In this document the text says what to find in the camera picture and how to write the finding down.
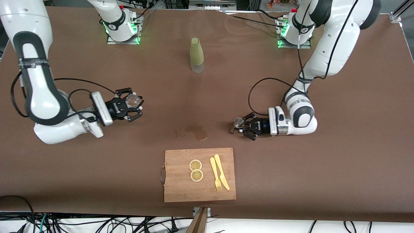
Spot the steel jigger measuring cup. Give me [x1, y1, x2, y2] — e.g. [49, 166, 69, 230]
[230, 117, 245, 134]

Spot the clear glass shaker cup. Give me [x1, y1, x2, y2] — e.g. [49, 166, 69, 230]
[125, 93, 143, 110]

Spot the brown table cover sheet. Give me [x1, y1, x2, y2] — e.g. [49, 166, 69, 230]
[0, 6, 414, 224]

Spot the yellow plastic knife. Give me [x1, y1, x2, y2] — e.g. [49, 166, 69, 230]
[214, 154, 230, 191]

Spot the wet spill stain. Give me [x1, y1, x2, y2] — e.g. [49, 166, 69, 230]
[174, 125, 208, 142]

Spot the yellow plastic fork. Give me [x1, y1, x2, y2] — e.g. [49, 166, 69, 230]
[210, 157, 222, 192]

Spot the green sleeved glass bottle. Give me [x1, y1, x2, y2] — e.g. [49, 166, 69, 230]
[190, 38, 205, 73]

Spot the wooden cutting board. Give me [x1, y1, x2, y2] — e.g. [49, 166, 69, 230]
[160, 148, 236, 203]

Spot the grey metal equipment box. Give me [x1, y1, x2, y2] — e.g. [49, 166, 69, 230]
[189, 0, 237, 10]

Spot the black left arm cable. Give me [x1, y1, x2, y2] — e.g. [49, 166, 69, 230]
[248, 0, 359, 116]

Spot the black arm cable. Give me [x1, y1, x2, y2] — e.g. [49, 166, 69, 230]
[248, 0, 359, 116]
[11, 78, 117, 118]

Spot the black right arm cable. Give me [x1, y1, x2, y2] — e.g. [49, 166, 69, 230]
[11, 78, 117, 118]

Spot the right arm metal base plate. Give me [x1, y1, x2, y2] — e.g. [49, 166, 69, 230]
[107, 13, 142, 45]

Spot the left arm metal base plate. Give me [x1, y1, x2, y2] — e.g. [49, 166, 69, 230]
[277, 18, 312, 49]

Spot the black base power cable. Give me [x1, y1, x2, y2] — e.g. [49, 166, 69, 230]
[225, 9, 283, 28]

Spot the upright wooden post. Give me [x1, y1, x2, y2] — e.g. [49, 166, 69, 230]
[186, 207, 209, 233]

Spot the black cable bundle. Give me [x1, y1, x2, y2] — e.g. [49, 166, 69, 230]
[0, 212, 372, 233]

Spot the black looped floor cable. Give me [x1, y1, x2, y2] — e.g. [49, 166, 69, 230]
[0, 195, 35, 233]

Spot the aluminium frame profile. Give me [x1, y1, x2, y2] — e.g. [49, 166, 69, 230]
[390, 0, 414, 24]

